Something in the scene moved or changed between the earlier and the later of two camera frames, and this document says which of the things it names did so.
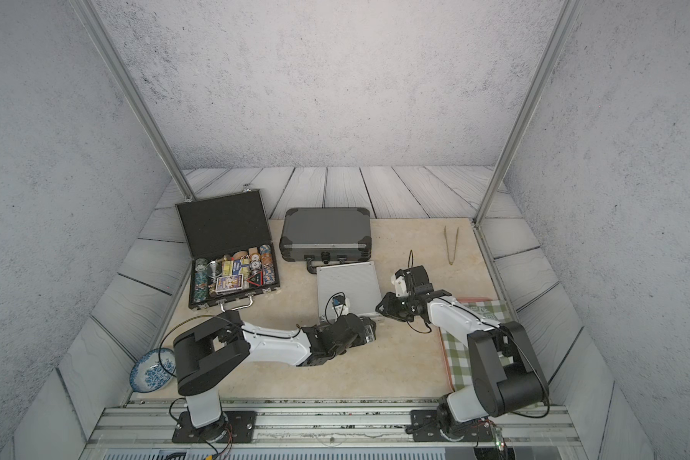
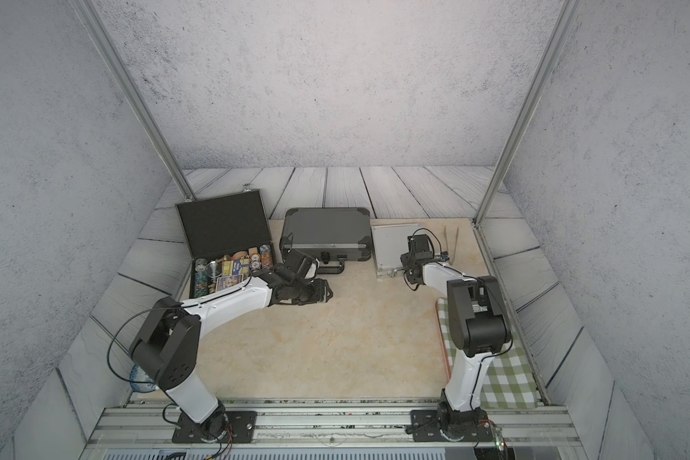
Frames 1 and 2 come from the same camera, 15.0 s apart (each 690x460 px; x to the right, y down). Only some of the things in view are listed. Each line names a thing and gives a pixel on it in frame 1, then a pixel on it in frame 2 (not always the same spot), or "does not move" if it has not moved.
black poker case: x=229 y=241 does not move
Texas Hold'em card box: x=236 y=266 does not move
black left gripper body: x=359 y=340 → x=309 y=292
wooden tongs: x=447 y=244 does not move
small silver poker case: x=358 y=285 → x=389 y=243
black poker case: x=326 y=234 does not move
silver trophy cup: x=214 y=271 does not move
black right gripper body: x=400 y=309 → x=407 y=264
